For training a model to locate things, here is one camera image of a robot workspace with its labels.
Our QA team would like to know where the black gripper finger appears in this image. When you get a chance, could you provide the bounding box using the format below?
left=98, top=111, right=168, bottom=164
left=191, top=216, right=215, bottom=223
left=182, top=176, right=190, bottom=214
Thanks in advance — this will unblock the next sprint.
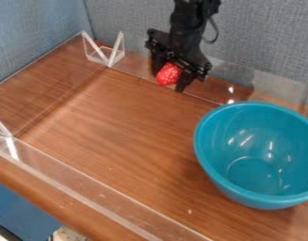
left=151, top=49, right=170, bottom=75
left=175, top=69, right=195, bottom=92

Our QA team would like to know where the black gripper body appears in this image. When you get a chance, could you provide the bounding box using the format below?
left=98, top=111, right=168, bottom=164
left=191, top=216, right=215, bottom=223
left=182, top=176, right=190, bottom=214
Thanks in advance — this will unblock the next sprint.
left=144, top=28, right=212, bottom=81

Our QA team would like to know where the red strawberry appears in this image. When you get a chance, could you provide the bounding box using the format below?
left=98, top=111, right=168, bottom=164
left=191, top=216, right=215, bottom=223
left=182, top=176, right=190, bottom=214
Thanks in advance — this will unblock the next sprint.
left=156, top=62, right=182, bottom=86

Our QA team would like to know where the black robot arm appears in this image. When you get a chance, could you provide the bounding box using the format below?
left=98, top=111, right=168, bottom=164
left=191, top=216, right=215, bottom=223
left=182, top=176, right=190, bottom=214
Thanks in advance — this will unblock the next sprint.
left=144, top=0, right=222, bottom=92

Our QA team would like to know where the blue plastic bowl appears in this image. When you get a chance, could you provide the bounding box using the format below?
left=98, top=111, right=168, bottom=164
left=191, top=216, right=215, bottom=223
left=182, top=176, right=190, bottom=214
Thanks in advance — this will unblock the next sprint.
left=192, top=102, right=308, bottom=210

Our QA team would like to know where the clear acrylic back barrier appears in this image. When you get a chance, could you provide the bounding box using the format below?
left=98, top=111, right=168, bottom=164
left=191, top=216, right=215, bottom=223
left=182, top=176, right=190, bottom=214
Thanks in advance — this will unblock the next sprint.
left=80, top=30, right=308, bottom=114

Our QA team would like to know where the clear acrylic barrier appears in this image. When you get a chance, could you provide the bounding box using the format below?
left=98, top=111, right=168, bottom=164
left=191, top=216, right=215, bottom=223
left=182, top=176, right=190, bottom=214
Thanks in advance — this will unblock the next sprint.
left=80, top=30, right=308, bottom=114
left=0, top=121, right=211, bottom=241

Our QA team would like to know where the clear acrylic front barrier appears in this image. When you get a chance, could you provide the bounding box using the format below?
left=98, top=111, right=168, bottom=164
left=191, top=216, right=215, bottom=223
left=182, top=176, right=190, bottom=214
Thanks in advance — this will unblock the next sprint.
left=0, top=121, right=211, bottom=241

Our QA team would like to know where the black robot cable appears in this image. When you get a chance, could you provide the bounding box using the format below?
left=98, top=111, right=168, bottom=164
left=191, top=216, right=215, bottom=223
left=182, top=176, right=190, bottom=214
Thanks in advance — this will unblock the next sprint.
left=202, top=17, right=220, bottom=45

